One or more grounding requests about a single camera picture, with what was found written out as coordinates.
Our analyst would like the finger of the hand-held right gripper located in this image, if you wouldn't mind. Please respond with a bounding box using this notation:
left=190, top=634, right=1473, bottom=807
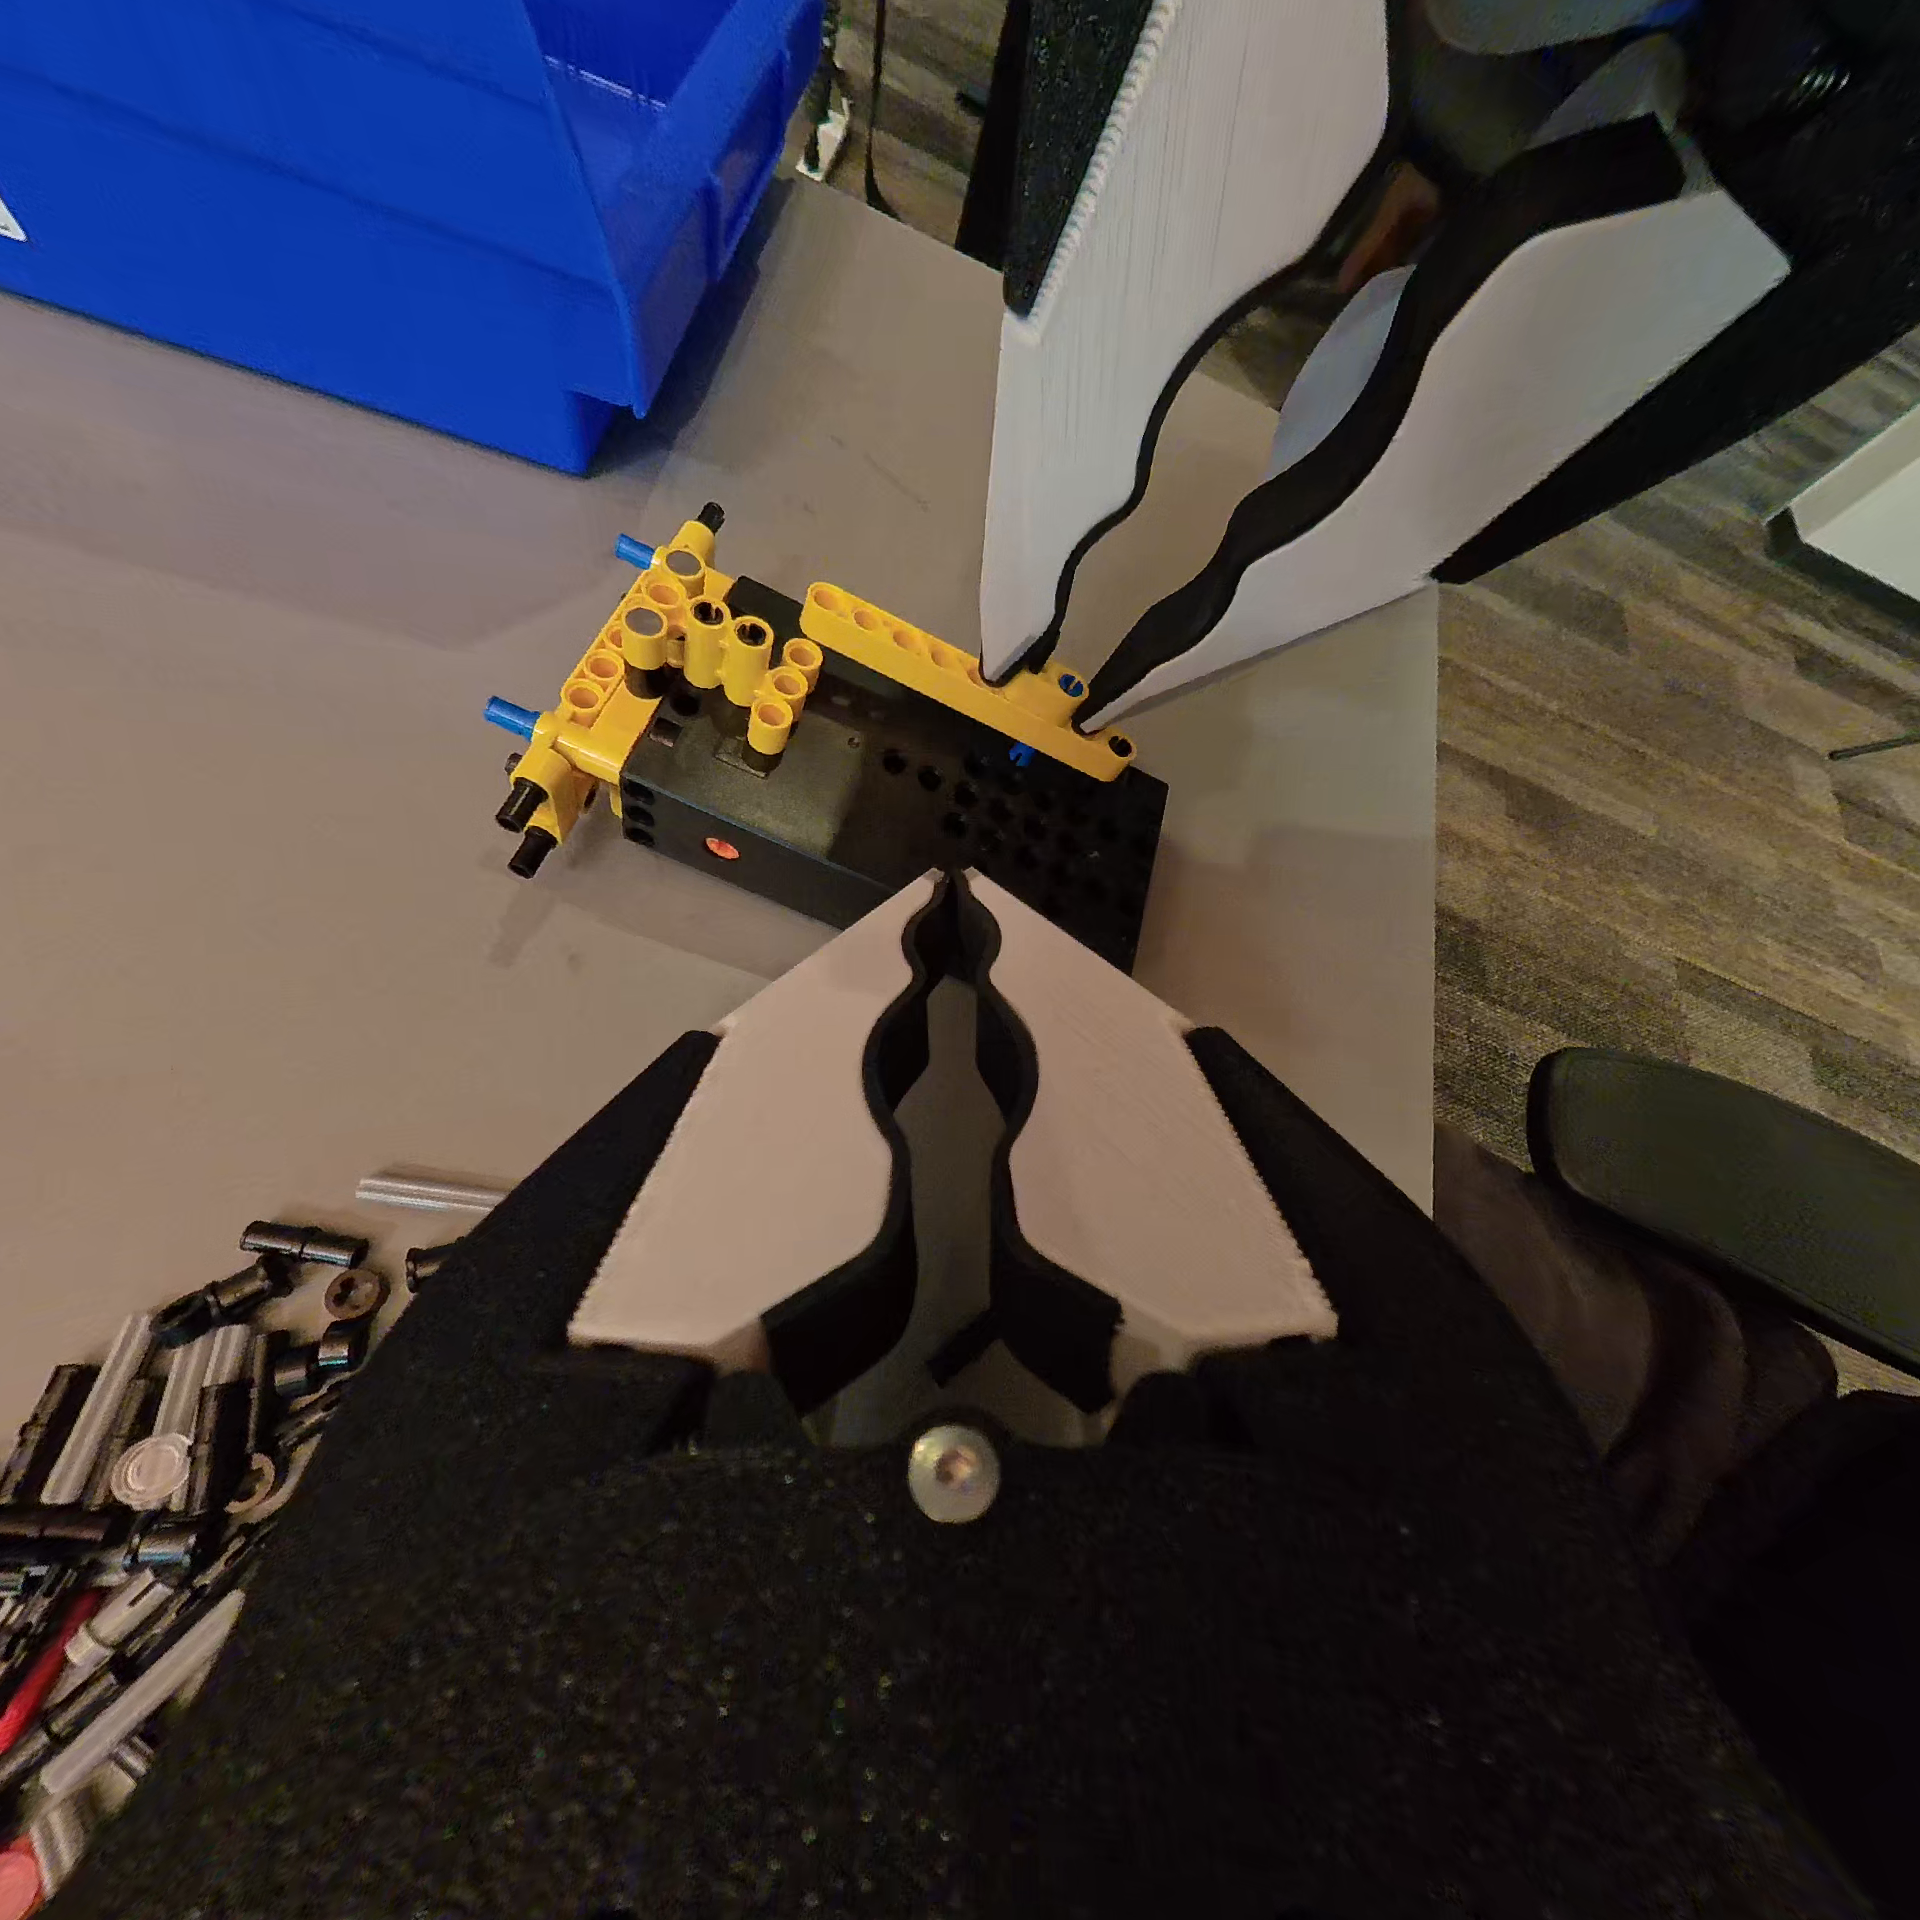
left=978, top=0, right=1403, bottom=683
left=1071, top=111, right=1793, bottom=738

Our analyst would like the pile of small building parts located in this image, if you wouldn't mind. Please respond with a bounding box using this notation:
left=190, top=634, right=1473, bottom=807
left=0, top=1165, right=503, bottom=1920

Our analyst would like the yellow perforated beam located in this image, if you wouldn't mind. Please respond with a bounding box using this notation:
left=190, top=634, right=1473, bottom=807
left=797, top=580, right=1139, bottom=782

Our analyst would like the yellow and black brick assembly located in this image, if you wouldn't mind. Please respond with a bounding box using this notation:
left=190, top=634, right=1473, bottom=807
left=485, top=502, right=1171, bottom=978

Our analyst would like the person's leg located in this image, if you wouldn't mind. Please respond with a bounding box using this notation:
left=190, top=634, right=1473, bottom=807
left=1431, top=1123, right=1840, bottom=1561

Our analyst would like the black chair armrest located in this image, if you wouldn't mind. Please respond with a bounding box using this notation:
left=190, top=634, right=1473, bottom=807
left=1525, top=1046, right=1920, bottom=1337

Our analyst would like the blue storage bin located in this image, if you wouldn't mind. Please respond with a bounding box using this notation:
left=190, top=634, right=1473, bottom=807
left=0, top=0, right=827, bottom=479

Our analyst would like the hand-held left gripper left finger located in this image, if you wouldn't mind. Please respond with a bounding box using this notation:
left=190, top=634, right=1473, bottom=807
left=566, top=870, right=962, bottom=1412

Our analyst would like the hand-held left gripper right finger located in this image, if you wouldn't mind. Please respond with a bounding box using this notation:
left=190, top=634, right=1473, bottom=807
left=959, top=870, right=1338, bottom=1412

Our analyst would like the black legged wooden desk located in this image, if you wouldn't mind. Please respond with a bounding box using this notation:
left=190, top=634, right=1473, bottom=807
left=956, top=0, right=1038, bottom=275

